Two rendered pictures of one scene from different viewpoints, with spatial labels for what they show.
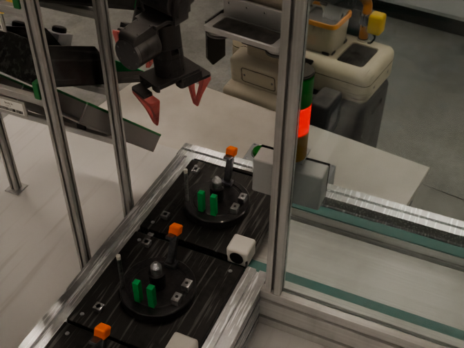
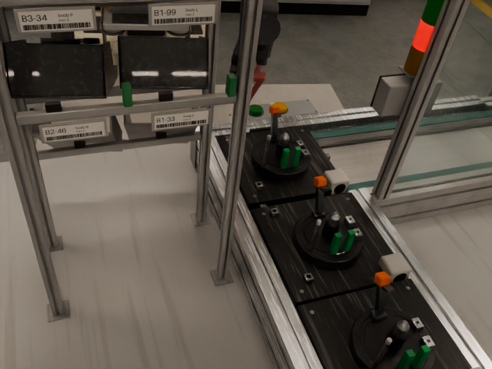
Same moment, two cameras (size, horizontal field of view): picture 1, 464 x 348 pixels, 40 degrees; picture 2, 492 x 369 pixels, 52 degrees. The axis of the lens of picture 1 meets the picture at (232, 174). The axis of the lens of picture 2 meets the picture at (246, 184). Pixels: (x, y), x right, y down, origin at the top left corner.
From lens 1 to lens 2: 0.89 m
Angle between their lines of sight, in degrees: 36
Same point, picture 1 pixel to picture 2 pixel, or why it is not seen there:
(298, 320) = (398, 210)
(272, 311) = not seen: hidden behind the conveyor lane
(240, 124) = not seen: hidden behind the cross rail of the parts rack
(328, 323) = (420, 200)
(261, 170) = (394, 95)
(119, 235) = (241, 220)
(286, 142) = (444, 56)
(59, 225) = (139, 251)
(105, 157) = (105, 176)
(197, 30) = not seen: outside the picture
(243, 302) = (376, 214)
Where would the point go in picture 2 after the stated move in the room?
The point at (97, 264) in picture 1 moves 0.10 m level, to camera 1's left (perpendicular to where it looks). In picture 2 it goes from (254, 251) to (215, 277)
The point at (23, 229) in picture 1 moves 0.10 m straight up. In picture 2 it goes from (110, 274) to (105, 242)
